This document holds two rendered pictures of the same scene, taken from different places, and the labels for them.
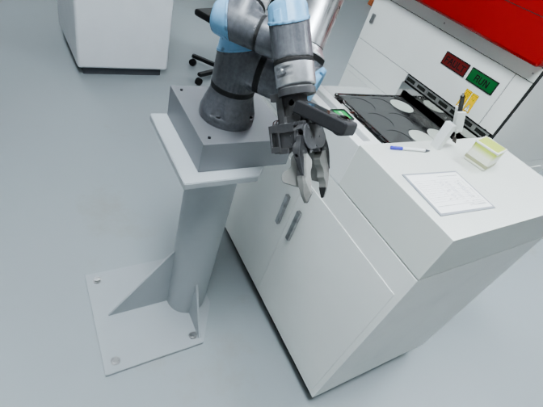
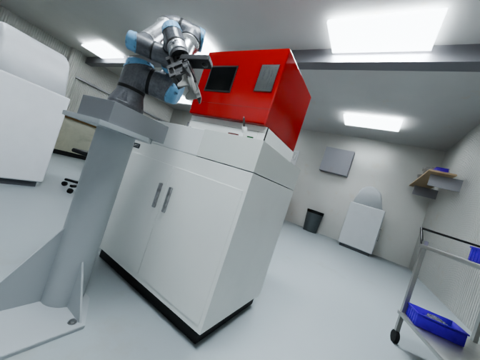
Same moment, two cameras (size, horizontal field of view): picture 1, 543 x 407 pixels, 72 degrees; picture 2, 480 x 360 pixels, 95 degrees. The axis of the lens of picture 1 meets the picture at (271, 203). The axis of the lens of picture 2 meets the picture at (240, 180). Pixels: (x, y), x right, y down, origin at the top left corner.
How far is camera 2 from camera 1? 0.71 m
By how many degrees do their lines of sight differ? 43
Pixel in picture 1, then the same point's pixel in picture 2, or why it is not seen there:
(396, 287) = (242, 185)
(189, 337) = (68, 324)
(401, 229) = (237, 153)
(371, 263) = (224, 183)
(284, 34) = (172, 29)
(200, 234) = (96, 198)
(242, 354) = (128, 329)
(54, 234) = not seen: outside the picture
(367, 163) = (211, 134)
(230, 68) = (133, 71)
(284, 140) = (176, 70)
